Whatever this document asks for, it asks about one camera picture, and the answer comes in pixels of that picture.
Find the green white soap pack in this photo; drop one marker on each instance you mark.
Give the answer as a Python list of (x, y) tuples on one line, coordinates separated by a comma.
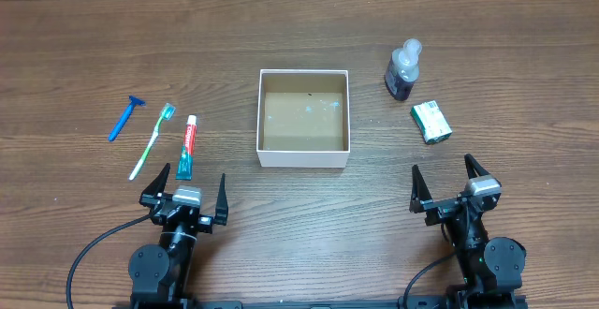
[(431, 122)]

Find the green white toothbrush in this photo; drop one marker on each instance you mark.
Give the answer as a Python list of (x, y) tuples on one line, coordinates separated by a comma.
[(165, 115)]

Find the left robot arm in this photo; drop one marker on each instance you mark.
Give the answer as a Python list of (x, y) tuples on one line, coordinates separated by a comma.
[(159, 272)]

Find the red green toothpaste tube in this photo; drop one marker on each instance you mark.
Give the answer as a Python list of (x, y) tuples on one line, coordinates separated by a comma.
[(185, 167)]

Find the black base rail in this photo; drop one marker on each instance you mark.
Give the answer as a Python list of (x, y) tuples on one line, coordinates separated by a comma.
[(318, 304)]

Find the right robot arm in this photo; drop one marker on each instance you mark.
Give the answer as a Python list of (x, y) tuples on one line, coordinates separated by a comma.
[(491, 268)]

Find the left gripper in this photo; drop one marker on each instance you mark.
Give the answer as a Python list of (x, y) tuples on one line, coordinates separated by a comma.
[(206, 221)]

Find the white cardboard box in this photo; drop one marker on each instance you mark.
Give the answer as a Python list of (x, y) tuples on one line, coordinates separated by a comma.
[(303, 118)]

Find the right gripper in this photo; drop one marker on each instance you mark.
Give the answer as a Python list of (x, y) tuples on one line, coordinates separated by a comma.
[(419, 198)]

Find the purple soap dispenser bottle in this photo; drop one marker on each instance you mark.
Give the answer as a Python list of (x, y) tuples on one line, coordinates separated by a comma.
[(403, 69)]

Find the blue disposable razor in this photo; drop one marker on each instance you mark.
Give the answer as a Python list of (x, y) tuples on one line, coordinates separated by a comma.
[(133, 102)]

